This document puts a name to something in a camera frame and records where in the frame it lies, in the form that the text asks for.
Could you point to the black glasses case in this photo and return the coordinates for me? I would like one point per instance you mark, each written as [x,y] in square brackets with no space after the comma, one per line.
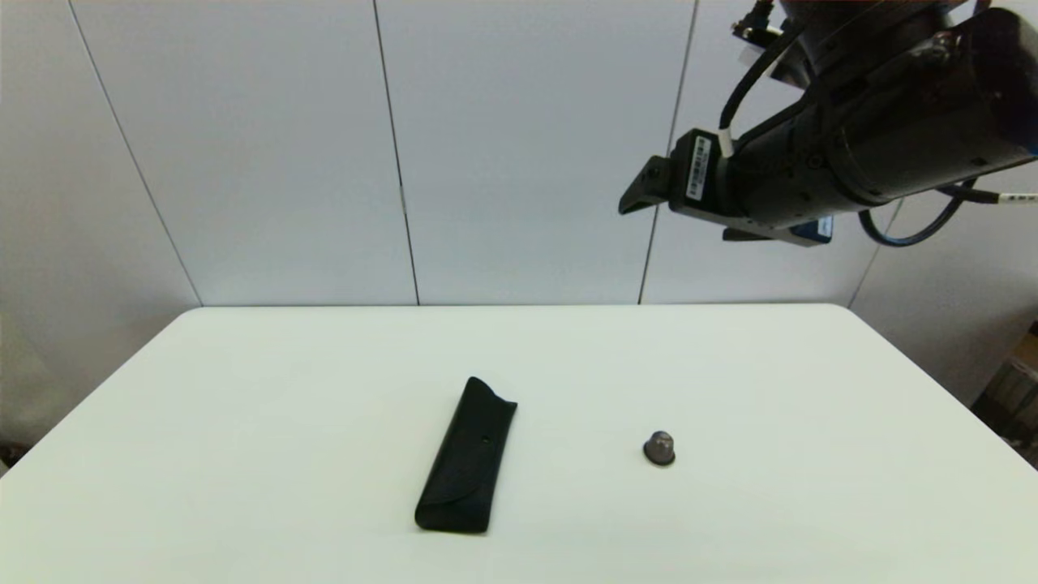
[464,462]

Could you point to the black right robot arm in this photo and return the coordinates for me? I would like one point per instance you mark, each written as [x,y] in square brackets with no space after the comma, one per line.
[892,138]

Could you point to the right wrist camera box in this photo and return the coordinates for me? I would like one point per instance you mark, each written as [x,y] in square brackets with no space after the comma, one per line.
[791,231]

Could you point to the grey coffee capsule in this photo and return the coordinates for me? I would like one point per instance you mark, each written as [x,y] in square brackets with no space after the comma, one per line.
[659,450]

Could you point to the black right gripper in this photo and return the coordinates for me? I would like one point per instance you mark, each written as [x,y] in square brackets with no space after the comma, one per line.
[714,178]

